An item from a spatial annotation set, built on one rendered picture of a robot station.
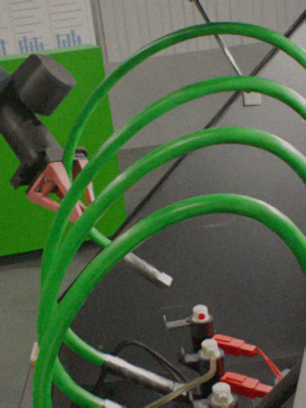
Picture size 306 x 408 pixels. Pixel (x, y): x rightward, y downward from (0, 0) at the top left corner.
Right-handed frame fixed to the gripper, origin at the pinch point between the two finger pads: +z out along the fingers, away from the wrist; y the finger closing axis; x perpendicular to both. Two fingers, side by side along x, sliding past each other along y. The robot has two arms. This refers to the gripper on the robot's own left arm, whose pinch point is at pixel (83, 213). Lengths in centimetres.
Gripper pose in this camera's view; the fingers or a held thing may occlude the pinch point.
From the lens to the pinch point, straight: 81.1
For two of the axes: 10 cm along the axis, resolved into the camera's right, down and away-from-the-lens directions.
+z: 5.8, 7.5, -3.3
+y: 6.0, -1.1, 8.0
